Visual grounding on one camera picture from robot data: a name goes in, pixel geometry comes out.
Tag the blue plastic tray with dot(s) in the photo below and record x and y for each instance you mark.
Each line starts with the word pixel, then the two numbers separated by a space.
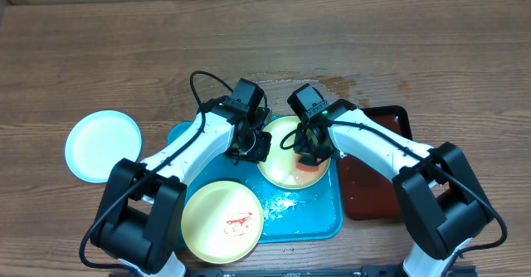
pixel 309 214

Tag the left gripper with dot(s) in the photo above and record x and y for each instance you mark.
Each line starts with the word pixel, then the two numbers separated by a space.
pixel 261 153

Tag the yellow plate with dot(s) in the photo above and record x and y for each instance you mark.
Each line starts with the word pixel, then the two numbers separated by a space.
pixel 282 167
pixel 222 222

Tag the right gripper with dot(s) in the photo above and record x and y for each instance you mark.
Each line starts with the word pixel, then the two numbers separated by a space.
pixel 312 154

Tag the red and black sponge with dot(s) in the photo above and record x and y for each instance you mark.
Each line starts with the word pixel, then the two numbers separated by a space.
pixel 306 168

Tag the light blue plate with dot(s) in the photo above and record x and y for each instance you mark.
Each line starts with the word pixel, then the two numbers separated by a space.
pixel 99 141

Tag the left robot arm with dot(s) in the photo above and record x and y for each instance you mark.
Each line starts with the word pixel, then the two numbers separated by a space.
pixel 139 217

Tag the dark red tray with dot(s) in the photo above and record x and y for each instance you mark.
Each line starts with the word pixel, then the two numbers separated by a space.
pixel 366 194

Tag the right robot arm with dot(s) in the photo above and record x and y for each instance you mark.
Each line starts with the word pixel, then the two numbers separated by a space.
pixel 442 202

